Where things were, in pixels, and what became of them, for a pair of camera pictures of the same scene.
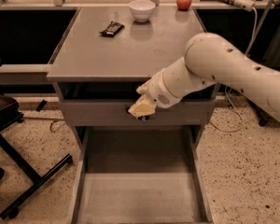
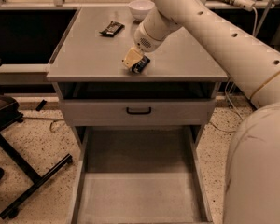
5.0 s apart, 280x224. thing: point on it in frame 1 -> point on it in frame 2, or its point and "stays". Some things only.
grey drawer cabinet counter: (105, 56) stays
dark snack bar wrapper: (112, 29) stays
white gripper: (159, 90) -> (145, 39)
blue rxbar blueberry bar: (144, 118) -> (140, 65)
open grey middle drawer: (145, 175) stays
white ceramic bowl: (142, 9) stays
